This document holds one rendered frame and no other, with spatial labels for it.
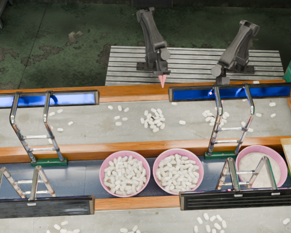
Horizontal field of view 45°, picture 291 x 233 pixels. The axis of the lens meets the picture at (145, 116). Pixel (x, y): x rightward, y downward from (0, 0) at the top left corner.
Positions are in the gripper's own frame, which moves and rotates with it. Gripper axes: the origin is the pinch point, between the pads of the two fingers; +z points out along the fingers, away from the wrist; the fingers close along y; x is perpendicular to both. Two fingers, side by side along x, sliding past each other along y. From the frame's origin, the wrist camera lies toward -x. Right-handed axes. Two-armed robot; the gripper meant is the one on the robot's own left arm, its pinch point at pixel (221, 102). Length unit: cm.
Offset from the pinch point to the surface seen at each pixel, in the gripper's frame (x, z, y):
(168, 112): 5.9, 5.1, -30.5
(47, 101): -35, -5, -92
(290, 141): -13.5, 22.2, 34.6
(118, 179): -21, 38, -60
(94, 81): 122, -18, -88
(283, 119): 0.5, 11.2, 36.6
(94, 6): 193, -102, -93
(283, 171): -22, 37, 27
